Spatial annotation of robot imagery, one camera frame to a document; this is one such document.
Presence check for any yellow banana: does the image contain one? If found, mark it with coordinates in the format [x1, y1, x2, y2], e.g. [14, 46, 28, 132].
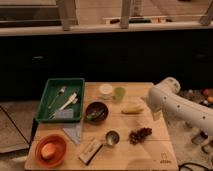
[122, 105, 143, 114]

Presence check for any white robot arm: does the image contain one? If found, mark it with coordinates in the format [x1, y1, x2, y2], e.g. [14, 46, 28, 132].
[145, 77, 213, 136]

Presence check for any green plastic cup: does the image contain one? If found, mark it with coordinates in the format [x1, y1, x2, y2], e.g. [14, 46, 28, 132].
[113, 87, 126, 102]

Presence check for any small metal cup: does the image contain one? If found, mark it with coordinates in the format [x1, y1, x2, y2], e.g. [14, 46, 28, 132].
[105, 130, 120, 147]

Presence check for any bunch of dark grapes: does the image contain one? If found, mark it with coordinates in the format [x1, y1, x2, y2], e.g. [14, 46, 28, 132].
[129, 128, 152, 145]

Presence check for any spice bottle rack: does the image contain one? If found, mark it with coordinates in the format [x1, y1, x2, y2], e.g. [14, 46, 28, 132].
[191, 89, 213, 154]

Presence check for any dark brown bowl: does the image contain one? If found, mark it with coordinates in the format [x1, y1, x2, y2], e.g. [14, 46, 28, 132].
[84, 102, 109, 124]

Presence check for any green vegetable in bowl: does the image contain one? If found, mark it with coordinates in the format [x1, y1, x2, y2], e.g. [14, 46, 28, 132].
[86, 110, 104, 121]

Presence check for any wooden block with black edge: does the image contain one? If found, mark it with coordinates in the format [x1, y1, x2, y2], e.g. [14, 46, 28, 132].
[79, 138, 103, 165]

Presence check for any grey folded cloth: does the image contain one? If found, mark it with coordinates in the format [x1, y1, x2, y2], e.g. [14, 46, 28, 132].
[63, 122, 83, 145]

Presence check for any white plastic utensil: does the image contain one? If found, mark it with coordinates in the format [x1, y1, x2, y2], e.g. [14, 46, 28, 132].
[49, 92, 77, 118]

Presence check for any grey sponge in tray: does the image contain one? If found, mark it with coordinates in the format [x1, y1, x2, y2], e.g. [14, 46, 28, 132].
[54, 108, 74, 119]

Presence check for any green plastic tray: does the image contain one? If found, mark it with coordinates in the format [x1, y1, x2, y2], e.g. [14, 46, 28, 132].
[35, 78, 84, 123]

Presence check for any metal fork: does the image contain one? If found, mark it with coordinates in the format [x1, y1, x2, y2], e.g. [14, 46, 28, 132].
[48, 86, 66, 109]

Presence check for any orange plastic bowl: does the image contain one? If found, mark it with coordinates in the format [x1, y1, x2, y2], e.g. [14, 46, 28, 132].
[35, 134, 67, 168]

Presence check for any orange fruit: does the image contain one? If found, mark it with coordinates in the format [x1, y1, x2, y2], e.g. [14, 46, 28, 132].
[41, 143, 56, 160]

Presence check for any black cable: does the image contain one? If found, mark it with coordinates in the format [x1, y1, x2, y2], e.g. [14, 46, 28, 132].
[177, 161, 213, 171]

